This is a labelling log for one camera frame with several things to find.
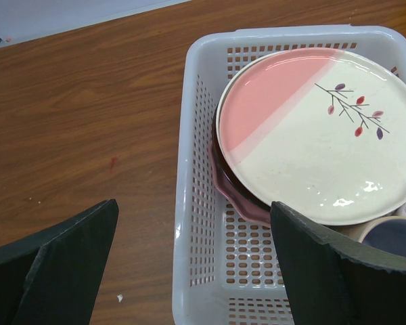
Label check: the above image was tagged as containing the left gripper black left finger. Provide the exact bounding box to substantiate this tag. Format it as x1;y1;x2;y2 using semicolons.
0;199;118;324

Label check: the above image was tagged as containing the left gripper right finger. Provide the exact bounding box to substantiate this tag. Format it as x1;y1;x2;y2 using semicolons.
270;202;406;324

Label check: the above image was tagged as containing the pink purple mug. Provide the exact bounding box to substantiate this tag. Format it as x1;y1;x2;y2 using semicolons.
338;189;406;260

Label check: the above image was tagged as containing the pink dotted scalloped plate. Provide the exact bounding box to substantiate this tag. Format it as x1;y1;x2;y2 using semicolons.
209;143;271;228

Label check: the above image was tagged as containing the pink cream branch plate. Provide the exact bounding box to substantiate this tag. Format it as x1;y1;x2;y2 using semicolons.
215;48;406;225

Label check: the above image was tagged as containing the red rimmed cream plate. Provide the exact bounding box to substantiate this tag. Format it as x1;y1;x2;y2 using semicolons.
211;108;270;212

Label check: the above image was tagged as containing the white plastic basket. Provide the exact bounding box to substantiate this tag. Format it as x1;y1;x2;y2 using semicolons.
172;25;406;324

